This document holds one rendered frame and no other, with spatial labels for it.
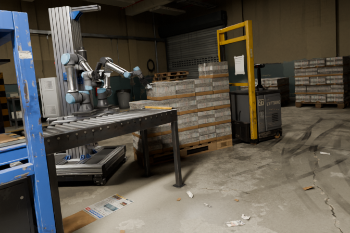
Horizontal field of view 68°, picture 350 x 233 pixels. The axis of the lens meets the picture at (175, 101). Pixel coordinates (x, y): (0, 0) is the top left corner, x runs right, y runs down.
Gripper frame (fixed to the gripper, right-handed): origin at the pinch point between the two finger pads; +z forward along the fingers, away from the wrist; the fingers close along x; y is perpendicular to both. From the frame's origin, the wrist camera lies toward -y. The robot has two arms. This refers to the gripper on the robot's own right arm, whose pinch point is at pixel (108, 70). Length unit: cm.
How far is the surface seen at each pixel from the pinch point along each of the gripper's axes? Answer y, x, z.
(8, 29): -7, 106, 40
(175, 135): 64, -47, 47
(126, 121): 47, 12, 36
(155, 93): 18, -97, -16
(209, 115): 49, -169, 27
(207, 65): -25, -173, 22
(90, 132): 54, 45, 30
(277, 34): -209, -762, 3
